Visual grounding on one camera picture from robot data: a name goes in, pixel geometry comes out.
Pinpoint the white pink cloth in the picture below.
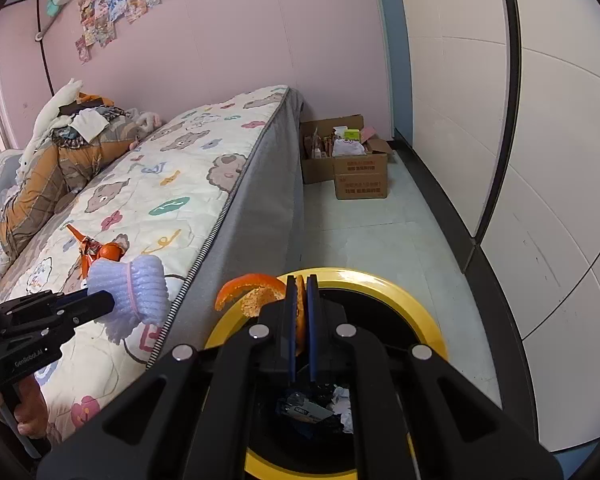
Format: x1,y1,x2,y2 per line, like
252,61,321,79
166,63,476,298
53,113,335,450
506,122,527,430
332,139,367,157

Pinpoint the white goose plush toy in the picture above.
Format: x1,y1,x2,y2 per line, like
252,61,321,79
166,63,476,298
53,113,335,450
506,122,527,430
17,77,86,181

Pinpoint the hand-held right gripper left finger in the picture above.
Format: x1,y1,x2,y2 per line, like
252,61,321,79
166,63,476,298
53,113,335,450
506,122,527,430
37,274,301,480

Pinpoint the white tissue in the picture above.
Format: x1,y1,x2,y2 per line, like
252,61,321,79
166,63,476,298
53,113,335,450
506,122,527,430
330,385,355,435

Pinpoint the curled orange peel strip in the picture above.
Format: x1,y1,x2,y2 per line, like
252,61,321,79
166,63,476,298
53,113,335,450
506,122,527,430
215,273,307,357

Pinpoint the bear print bed quilt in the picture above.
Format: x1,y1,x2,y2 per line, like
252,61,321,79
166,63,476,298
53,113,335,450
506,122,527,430
0,85,291,453

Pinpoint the blue white wrapper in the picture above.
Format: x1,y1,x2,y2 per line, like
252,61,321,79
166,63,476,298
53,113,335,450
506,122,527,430
276,392,336,428

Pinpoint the yellow round trash bin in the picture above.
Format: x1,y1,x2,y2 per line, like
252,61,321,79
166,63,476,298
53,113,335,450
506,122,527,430
202,266,451,480

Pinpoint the purple foam fruit net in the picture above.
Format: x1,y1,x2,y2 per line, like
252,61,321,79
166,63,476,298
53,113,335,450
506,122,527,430
86,254,173,346

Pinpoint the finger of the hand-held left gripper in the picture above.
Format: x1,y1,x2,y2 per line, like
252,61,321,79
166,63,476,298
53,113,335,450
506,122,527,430
55,287,89,307
61,291,117,331

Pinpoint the dark clothes pile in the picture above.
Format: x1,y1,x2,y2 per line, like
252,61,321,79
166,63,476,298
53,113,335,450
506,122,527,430
50,92,132,149

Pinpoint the person's left hand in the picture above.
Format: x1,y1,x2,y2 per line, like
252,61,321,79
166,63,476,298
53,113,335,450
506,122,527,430
0,374,51,443

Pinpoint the open cardboard box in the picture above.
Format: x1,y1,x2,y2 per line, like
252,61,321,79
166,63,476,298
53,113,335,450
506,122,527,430
300,114,379,185

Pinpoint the orange white striped sock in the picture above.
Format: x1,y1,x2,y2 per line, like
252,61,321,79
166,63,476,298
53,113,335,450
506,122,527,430
65,224,102,281

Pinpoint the black wall cable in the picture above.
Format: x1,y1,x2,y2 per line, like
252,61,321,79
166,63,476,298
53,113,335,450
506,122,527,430
32,0,57,93

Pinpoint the grey mattress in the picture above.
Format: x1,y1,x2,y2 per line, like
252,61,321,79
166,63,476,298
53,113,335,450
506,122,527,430
147,87,307,378

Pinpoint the orange peel piece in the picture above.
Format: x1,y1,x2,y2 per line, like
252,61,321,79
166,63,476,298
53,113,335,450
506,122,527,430
99,241,129,264

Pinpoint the orange grey folded quilt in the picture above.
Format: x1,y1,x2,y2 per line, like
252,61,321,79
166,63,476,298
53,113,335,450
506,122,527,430
0,110,146,261

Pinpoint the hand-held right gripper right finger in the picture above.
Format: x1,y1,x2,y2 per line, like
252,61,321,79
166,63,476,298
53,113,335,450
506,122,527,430
306,274,565,480

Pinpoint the printed cardboard box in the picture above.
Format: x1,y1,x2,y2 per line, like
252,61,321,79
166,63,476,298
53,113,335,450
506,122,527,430
332,137,397,201

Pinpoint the white folded cloth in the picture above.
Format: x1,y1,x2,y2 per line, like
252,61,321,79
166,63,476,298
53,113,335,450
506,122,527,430
72,110,110,142

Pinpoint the pink white plush toy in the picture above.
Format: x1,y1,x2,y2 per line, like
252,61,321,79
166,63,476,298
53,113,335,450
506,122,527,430
130,107,164,132

